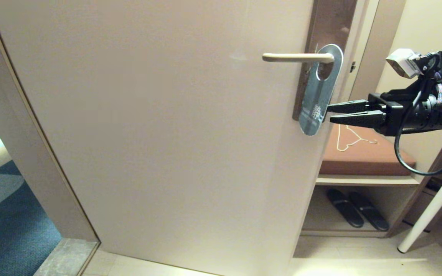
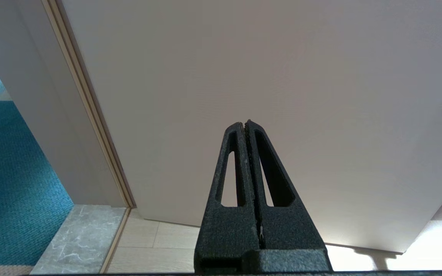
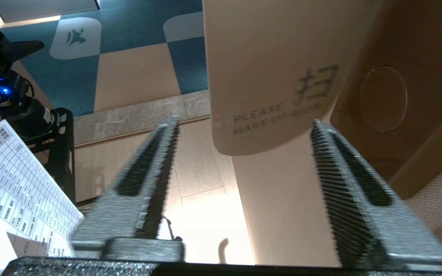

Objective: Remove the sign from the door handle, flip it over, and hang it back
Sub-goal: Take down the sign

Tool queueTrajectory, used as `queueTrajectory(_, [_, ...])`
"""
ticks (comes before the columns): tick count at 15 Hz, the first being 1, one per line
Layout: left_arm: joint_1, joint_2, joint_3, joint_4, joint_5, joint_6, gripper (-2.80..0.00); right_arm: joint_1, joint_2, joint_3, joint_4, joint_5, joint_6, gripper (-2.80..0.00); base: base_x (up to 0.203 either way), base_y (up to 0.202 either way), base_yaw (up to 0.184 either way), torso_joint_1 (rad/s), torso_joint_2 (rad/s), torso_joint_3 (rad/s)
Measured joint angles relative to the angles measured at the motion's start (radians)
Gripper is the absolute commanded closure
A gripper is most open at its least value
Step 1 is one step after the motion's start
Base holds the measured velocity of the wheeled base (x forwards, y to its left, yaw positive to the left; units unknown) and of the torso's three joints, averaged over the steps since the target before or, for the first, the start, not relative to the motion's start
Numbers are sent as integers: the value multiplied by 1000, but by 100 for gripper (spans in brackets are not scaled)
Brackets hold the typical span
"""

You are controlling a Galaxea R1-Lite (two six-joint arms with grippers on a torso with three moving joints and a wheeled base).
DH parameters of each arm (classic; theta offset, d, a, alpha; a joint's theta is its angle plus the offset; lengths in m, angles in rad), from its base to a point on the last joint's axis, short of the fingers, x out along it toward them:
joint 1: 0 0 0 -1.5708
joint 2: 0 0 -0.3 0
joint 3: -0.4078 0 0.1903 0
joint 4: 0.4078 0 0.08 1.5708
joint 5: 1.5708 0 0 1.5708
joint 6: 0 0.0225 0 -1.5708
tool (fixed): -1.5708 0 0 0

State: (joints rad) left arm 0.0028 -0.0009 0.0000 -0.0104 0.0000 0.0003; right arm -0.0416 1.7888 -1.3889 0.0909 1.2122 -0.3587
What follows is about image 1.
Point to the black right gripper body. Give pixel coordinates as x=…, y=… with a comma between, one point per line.
x=390, y=103

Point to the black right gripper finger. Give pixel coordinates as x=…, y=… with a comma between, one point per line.
x=363, y=119
x=353, y=106

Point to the blue do-not-disturb door hanger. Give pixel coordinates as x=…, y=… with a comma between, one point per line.
x=317, y=103

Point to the beige room door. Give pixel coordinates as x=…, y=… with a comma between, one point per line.
x=167, y=134

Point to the brown seat cushion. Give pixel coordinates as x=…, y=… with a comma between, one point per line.
x=359, y=161

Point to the brown metal lock plate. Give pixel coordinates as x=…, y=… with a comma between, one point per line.
x=330, y=21

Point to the black slipper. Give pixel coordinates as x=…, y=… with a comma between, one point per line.
x=368, y=212
x=345, y=209

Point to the white table leg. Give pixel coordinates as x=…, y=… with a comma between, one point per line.
x=432, y=207

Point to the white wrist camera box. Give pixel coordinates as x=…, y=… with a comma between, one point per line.
x=401, y=63

